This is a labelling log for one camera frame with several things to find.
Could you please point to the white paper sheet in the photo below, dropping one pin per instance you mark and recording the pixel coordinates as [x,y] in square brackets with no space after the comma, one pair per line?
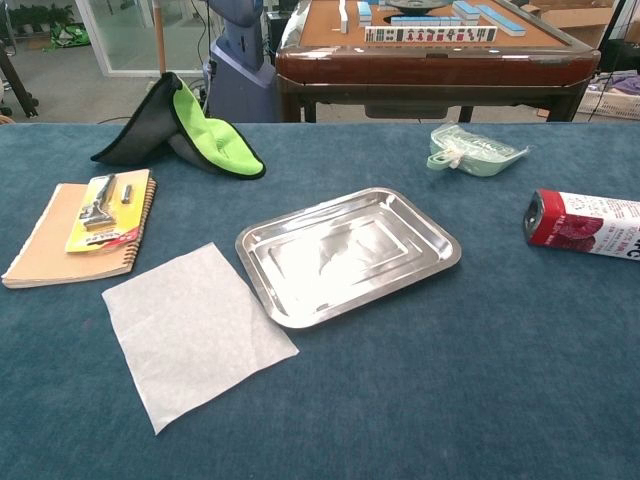
[195,335]

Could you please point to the stainless steel rectangular tray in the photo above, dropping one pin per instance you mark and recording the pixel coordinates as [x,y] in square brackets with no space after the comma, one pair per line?
[350,260]

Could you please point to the green grey microfiber cloth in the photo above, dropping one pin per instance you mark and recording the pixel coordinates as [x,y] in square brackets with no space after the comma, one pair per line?
[215,140]

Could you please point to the pale green plastic dustpan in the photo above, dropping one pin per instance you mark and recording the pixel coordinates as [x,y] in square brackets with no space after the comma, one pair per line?
[475,155]

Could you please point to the blue grey machine base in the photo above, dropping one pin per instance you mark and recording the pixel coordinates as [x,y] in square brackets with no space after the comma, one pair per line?
[240,80]

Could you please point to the blue velvet table cover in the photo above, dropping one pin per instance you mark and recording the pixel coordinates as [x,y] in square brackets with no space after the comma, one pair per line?
[450,375]

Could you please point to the brown mahjong table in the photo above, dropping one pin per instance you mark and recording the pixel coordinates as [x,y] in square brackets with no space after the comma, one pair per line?
[425,62]

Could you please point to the white standing mahjong tile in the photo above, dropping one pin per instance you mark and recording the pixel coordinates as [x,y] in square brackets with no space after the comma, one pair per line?
[343,17]

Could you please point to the row of face-up mahjong tiles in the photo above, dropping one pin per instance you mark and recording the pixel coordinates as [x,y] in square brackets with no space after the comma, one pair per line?
[430,34]

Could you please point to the red label drink bottle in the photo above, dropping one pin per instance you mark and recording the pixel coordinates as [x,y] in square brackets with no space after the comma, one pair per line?
[575,225]

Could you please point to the wooden pole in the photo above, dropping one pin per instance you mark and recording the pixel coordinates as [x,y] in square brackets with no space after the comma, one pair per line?
[159,40]

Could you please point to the kraft spiral notebook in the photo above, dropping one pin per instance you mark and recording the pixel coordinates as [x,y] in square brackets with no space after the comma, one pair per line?
[45,250]

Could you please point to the long blue mahjong tile row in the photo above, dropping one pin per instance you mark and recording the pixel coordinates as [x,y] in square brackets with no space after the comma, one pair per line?
[500,20]

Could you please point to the white plastic basket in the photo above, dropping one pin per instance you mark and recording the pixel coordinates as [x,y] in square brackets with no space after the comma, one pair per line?
[607,105]

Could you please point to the green bag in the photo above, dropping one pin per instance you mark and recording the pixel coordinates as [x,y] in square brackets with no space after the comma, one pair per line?
[70,36]

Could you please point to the cardboard box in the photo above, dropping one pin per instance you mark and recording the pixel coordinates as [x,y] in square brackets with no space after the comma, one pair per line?
[575,22]

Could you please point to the black wheeled stand leg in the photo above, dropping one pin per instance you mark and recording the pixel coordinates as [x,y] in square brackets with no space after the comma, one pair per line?
[15,80]

